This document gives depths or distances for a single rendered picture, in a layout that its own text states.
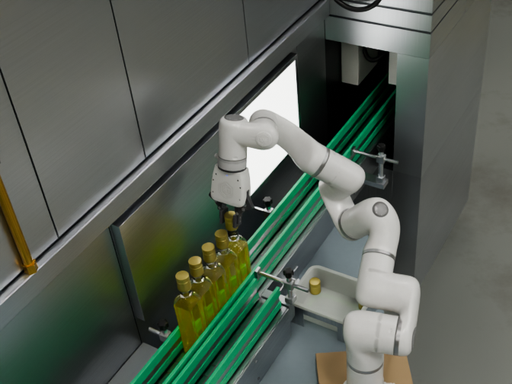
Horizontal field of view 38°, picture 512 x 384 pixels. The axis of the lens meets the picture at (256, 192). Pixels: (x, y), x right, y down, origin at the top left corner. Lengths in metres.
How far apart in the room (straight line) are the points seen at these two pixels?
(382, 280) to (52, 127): 0.86
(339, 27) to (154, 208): 1.02
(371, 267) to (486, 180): 2.19
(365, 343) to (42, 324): 0.75
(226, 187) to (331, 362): 0.59
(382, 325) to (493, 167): 2.38
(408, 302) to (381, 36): 1.02
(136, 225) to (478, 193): 2.39
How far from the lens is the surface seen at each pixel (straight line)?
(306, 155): 1.91
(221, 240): 1.97
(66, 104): 1.61
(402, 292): 1.86
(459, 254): 3.58
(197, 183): 2.04
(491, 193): 3.94
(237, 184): 1.91
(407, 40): 2.51
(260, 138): 1.85
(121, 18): 1.70
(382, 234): 1.91
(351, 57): 2.78
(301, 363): 2.18
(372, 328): 1.83
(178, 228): 2.03
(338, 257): 2.46
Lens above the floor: 2.48
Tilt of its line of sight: 39 degrees down
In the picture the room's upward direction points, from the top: 6 degrees counter-clockwise
